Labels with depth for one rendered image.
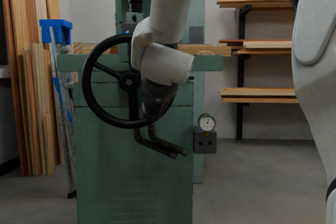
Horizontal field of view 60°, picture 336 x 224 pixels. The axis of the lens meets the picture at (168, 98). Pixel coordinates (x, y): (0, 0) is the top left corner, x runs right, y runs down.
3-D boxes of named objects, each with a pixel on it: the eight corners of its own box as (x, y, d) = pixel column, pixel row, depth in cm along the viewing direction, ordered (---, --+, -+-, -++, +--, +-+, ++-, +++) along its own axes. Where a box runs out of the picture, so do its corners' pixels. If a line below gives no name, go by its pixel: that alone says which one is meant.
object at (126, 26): (121, 34, 95) (120, 17, 95) (124, 38, 106) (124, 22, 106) (161, 35, 96) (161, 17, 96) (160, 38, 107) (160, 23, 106)
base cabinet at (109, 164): (77, 289, 112) (71, 107, 105) (103, 214, 170) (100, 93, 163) (193, 285, 114) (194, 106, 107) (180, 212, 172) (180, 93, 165)
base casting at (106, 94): (72, 107, 106) (71, 82, 105) (101, 93, 163) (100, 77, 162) (194, 106, 108) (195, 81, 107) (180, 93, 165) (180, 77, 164)
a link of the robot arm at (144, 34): (168, 87, 61) (179, 38, 50) (129, 73, 62) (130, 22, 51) (178, 66, 65) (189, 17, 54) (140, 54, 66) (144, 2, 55)
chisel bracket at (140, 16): (126, 34, 115) (126, 12, 114) (129, 37, 129) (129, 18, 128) (145, 34, 115) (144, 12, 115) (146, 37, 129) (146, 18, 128)
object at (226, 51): (99, 56, 119) (98, 46, 119) (99, 56, 121) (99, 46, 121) (231, 56, 122) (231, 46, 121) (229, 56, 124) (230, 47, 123)
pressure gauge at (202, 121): (198, 137, 102) (198, 114, 101) (196, 134, 106) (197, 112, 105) (216, 137, 103) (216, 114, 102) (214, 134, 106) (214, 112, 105)
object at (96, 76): (78, 82, 105) (77, 71, 104) (90, 80, 126) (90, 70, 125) (188, 82, 107) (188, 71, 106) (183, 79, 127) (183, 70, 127)
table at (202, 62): (46, 71, 95) (45, 52, 94) (72, 70, 125) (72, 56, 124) (230, 71, 97) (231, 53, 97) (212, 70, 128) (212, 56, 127)
